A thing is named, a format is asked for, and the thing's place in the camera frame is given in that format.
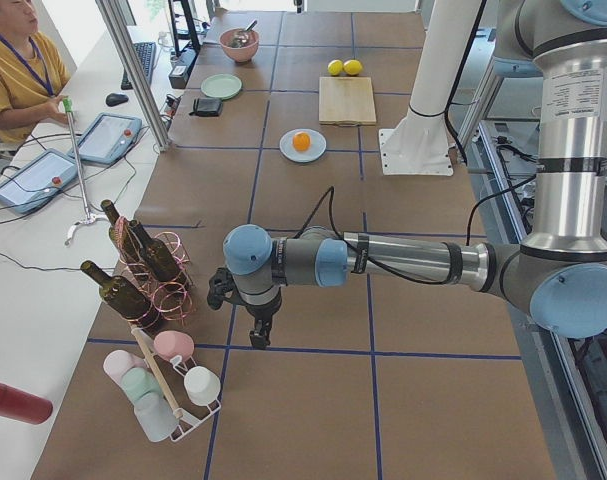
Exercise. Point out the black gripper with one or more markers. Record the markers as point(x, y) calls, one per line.
point(261, 312)

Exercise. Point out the orange fruit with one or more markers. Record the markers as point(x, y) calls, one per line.
point(301, 141)

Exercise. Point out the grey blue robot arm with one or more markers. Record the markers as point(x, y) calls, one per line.
point(557, 274)

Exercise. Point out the light blue plate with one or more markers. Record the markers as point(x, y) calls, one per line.
point(316, 150)

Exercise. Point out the green plate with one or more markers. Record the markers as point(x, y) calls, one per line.
point(221, 86)

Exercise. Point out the white cup right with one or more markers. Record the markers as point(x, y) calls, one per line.
point(202, 386)

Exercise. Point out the pink cup top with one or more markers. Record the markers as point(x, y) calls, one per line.
point(171, 343)

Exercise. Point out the mint green cup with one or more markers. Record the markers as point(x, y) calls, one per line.
point(137, 382)

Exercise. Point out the light grey cup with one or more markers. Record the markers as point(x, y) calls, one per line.
point(155, 416)

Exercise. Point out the dark wine bottle middle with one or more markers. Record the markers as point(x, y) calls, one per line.
point(156, 255)

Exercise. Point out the dark wine bottle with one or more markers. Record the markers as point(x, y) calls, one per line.
point(156, 255)
point(125, 298)
point(119, 233)

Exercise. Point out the pale pink cup left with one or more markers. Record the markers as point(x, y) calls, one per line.
point(118, 362)

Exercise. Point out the dark wine bottle front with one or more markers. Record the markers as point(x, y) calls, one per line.
point(125, 298)

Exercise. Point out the dark wine bottle back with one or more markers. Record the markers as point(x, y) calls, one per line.
point(119, 233)

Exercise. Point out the black folded cloth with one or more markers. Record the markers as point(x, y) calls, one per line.
point(206, 107)

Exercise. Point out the blue teach pendant far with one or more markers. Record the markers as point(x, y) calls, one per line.
point(108, 138)

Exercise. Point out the blue teach pendant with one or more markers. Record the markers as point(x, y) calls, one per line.
point(38, 181)
point(108, 138)

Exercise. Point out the wooden cutting board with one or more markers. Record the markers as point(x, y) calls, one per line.
point(346, 101)

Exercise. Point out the red thermos bottle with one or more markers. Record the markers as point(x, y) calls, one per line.
point(22, 406)

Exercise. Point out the blue teach pendant near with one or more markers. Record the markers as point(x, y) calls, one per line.
point(38, 181)

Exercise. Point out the black power strip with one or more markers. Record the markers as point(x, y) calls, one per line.
point(182, 69)

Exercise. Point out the black computer mouse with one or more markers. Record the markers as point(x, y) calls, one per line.
point(115, 99)

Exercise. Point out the yellow lemon left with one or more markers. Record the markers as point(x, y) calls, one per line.
point(335, 67)

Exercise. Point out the yellow lemon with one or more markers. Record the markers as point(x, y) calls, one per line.
point(335, 67)
point(352, 67)

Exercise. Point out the yellow lemon right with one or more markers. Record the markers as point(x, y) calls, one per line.
point(352, 67)

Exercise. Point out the pink bowl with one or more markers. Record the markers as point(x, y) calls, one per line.
point(239, 55)

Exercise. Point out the metal stand green clip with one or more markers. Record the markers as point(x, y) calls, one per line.
point(89, 217)

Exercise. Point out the metal scoop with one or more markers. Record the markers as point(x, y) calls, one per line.
point(242, 36)

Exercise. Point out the person in yellow shirt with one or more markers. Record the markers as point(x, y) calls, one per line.
point(32, 73)

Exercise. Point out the white wire cup rack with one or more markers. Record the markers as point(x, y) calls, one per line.
point(186, 397)

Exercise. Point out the wooden rack handle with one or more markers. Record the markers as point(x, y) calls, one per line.
point(144, 342)

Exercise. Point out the copper wire wine rack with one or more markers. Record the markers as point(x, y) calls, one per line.
point(173, 305)

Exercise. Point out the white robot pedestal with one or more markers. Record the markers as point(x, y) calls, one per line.
point(419, 144)

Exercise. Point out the aluminium frame post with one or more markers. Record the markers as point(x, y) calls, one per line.
point(117, 28)

